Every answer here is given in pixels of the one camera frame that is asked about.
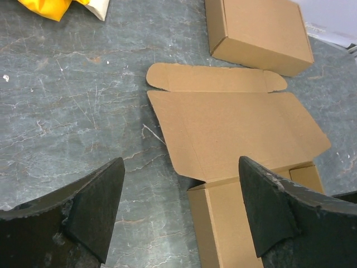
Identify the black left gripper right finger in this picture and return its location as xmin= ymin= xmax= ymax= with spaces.
xmin=238 ymin=156 xmax=356 ymax=267

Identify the white patterned cloth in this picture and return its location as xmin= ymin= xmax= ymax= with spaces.
xmin=85 ymin=0 xmax=109 ymax=21

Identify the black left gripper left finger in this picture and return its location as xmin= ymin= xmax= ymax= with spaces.
xmin=1 ymin=157 xmax=125 ymax=267

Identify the folded brown cardboard box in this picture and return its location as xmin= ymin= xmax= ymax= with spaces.
xmin=205 ymin=0 xmax=314 ymax=76

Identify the brown cardboard box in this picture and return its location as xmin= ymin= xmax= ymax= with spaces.
xmin=205 ymin=0 xmax=314 ymax=76
xmin=146 ymin=63 xmax=331 ymax=267

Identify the yellow cloth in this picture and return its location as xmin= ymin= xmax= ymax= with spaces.
xmin=18 ymin=0 xmax=73 ymax=22

